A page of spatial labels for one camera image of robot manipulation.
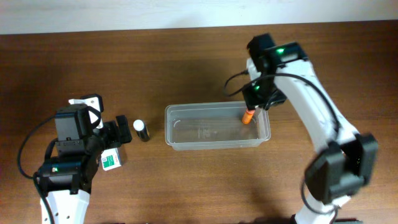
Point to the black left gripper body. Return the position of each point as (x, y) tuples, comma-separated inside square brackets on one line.
[(122, 129)]

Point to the orange tube with white cap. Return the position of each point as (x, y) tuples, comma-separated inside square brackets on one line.
[(247, 117)]

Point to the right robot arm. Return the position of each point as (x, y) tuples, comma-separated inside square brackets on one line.
[(345, 157)]

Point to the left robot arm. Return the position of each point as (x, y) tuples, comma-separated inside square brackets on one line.
[(64, 181)]

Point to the clear plastic container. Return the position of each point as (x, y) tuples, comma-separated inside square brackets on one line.
[(200, 126)]

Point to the white and green box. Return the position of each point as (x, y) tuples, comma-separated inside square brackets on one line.
[(110, 159)]

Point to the dark bottle with white cap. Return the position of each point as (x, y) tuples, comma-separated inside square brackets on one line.
[(141, 130)]

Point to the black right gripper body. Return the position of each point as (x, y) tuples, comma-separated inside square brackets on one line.
[(259, 101)]

